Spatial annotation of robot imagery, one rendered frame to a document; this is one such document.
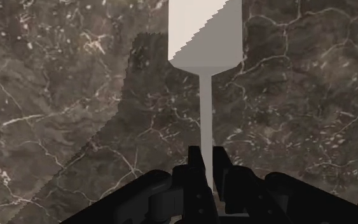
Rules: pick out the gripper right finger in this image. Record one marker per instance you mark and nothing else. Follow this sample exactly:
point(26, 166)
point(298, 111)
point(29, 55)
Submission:
point(259, 195)

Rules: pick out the white spatula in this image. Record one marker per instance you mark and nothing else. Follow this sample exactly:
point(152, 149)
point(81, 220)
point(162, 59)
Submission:
point(205, 46)

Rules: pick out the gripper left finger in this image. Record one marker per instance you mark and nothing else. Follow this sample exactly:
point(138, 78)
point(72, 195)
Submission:
point(166, 195)

